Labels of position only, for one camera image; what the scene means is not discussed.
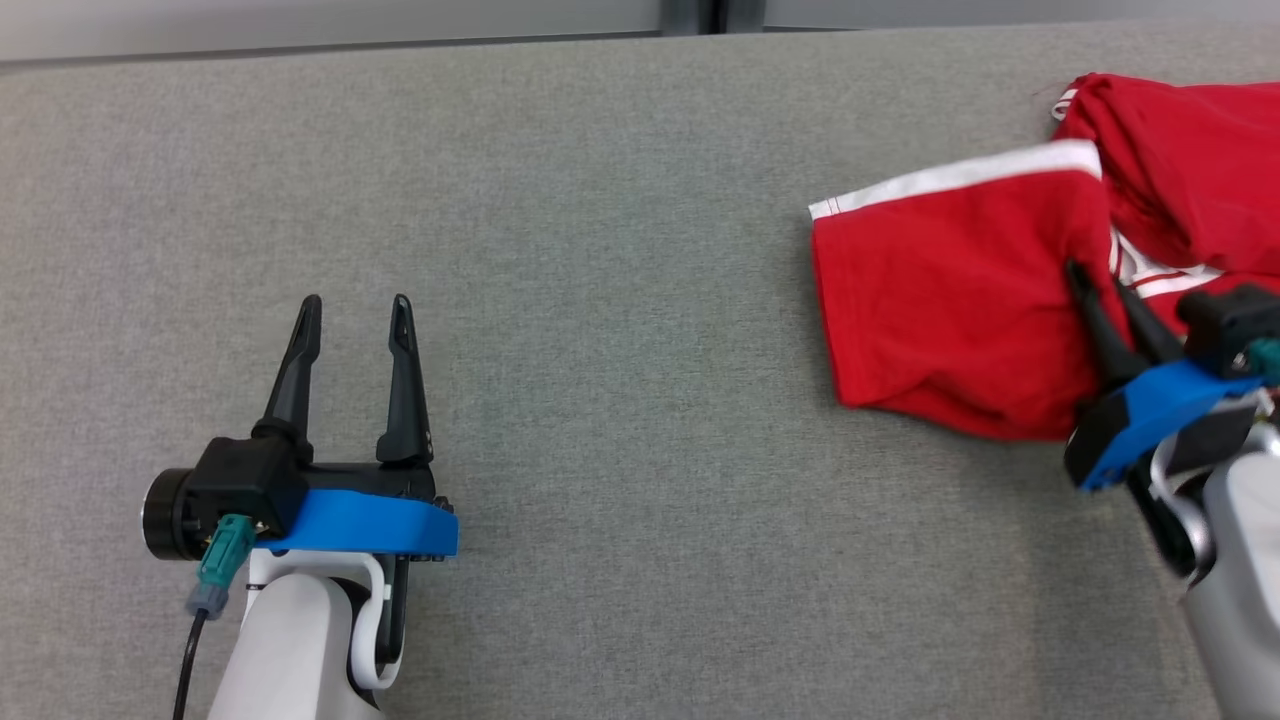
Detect red basketball jersey white trim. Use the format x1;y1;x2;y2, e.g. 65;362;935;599
1050;72;1280;333

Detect left camera cable teal plug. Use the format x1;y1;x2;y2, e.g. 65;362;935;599
172;514;259;720

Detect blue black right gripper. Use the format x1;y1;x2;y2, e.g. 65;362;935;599
1063;258;1266;491

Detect red shorts with white trim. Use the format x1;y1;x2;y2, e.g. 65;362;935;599
808;140;1136;442

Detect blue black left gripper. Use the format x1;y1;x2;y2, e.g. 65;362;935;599
252;294;459;559

